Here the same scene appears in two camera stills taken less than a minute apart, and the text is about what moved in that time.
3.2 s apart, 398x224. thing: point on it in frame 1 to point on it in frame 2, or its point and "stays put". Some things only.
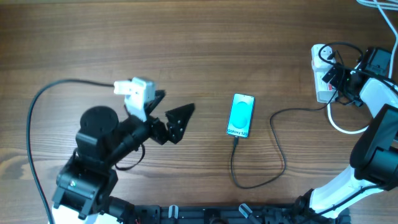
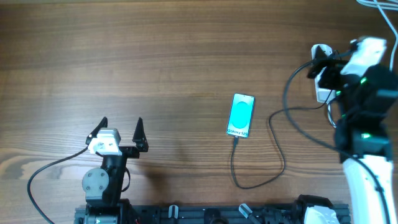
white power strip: [321, 64] stays put
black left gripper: [176, 127] to [138, 138]
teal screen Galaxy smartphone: [240, 116] stays put
